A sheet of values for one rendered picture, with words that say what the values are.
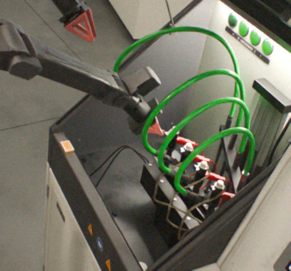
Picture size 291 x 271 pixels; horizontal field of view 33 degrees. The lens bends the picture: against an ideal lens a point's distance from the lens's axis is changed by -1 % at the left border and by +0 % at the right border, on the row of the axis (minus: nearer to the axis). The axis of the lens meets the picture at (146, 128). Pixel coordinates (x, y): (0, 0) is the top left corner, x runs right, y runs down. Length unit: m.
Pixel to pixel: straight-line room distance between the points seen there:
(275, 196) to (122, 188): 0.65
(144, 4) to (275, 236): 3.30
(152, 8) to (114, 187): 2.81
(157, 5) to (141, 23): 0.21
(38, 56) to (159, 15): 3.43
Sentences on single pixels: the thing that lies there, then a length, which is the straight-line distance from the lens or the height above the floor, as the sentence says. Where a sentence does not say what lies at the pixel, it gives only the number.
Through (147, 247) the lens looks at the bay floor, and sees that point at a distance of 1.50.
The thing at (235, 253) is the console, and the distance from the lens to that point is 1.27.
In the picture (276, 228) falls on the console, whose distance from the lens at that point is 1.17.
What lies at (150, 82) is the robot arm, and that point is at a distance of 1.27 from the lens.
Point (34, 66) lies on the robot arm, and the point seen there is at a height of 1.50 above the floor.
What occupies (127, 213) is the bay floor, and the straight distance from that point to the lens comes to 1.58.
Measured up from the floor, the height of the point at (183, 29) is 1.43.
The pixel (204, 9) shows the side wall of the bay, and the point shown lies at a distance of 1.68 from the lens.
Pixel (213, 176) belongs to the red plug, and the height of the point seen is 1.11.
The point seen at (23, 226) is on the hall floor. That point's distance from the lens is 2.63.
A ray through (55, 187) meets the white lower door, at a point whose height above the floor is 0.76.
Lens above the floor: 1.97
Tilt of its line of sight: 36 degrees down
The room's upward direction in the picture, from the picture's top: 11 degrees clockwise
